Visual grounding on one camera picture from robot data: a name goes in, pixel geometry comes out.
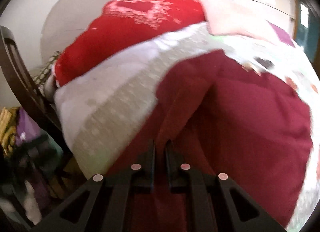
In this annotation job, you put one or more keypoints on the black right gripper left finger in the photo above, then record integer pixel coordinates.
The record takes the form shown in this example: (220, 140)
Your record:
(103, 203)

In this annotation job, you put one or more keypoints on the red embroidered pillow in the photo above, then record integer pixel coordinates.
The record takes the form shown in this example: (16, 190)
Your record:
(124, 23)

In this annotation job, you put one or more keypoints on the round beige headboard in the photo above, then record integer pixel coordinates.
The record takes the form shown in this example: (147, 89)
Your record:
(66, 20)

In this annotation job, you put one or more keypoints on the maroon sweater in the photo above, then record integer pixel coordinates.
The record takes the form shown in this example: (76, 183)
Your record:
(224, 119)

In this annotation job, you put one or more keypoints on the tan clothing tag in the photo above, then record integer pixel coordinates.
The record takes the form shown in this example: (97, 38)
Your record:
(251, 67)

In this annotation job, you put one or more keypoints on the purple cloth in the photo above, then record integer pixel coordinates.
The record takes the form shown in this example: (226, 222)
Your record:
(282, 35)

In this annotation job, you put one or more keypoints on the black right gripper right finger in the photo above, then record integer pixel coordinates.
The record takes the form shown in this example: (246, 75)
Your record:
(214, 202)

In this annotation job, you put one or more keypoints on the pile of colourful clothes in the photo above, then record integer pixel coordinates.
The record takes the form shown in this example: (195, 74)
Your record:
(29, 158)

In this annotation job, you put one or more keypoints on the pink pillow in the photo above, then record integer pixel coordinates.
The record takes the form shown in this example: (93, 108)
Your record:
(230, 17)

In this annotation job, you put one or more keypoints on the heart patterned quilt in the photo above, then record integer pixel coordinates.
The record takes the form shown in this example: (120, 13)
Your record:
(108, 130)

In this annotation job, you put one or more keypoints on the white bed sheet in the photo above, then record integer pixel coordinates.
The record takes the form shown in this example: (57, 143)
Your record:
(76, 100)

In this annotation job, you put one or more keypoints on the dark wooden chair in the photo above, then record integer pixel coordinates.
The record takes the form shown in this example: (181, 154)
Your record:
(35, 104)

